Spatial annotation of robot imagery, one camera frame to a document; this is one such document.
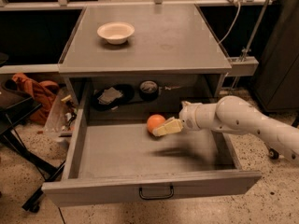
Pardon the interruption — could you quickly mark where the orange cloth bag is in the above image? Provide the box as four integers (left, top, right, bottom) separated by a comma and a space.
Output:
12, 73, 60, 125

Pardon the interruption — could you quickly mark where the black drawer handle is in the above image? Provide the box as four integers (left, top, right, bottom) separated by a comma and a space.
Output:
138, 185, 175, 201

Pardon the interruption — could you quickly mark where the black chair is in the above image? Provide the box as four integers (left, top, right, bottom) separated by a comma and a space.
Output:
0, 51, 67, 213

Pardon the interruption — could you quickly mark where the white bowl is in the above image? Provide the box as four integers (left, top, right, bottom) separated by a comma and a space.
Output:
97, 21, 135, 45

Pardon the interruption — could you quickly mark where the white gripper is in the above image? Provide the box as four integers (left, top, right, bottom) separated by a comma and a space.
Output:
152, 101, 219, 137

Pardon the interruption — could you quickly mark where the clear plastic bag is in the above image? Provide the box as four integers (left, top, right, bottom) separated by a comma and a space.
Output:
44, 87, 77, 142

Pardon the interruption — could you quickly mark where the black wheeled stand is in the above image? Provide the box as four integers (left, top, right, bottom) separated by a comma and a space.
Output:
263, 114, 299, 161

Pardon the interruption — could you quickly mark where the white power cable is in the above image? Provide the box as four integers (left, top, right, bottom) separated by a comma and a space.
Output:
218, 2, 243, 46

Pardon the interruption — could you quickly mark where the black cap with paper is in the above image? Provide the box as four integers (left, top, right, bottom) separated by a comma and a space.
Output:
91, 84, 135, 111

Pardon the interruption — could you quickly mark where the grey open drawer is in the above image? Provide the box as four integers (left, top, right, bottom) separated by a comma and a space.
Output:
42, 77, 262, 207

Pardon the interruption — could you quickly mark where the metal pole stand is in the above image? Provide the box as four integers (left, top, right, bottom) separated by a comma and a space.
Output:
229, 0, 270, 93

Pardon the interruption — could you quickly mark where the grey cabinet table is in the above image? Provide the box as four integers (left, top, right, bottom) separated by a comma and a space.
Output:
59, 4, 231, 97

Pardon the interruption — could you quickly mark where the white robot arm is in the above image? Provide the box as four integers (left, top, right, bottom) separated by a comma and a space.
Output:
151, 96, 299, 164

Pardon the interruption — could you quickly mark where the black tape roll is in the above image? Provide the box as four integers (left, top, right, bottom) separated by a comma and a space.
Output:
139, 80, 159, 101

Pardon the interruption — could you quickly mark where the orange fruit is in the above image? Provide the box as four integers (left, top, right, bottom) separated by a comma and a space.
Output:
147, 114, 165, 133

